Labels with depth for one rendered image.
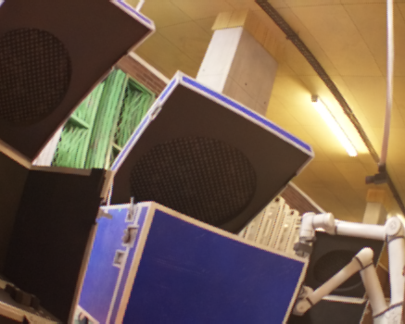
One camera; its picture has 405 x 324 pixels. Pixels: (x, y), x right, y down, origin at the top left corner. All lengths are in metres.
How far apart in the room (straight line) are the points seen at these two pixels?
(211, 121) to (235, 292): 1.06
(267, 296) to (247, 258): 0.29
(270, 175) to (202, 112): 0.66
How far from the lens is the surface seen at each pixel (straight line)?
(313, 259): 5.40
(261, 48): 4.64
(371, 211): 8.31
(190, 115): 2.90
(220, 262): 2.45
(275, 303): 2.70
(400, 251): 2.55
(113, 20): 2.35
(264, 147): 3.09
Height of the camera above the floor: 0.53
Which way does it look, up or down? 18 degrees up
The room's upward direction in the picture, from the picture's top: 18 degrees clockwise
